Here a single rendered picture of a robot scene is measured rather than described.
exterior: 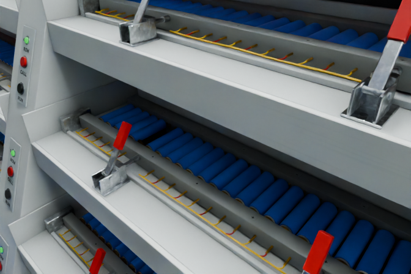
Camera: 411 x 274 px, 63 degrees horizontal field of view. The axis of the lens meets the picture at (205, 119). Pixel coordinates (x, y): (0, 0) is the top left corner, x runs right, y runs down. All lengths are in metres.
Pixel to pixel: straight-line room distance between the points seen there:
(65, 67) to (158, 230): 0.31
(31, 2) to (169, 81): 0.32
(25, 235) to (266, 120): 0.51
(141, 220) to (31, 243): 0.31
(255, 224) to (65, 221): 0.39
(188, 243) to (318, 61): 0.23
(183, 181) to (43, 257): 0.31
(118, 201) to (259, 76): 0.24
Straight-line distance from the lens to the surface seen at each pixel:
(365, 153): 0.25
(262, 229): 0.37
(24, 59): 0.60
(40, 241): 0.68
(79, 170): 0.51
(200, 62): 0.34
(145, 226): 0.41
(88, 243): 0.61
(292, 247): 0.36
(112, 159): 0.45
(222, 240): 0.38
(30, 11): 0.61
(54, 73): 0.58
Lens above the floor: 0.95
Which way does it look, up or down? 13 degrees down
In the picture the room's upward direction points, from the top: 14 degrees clockwise
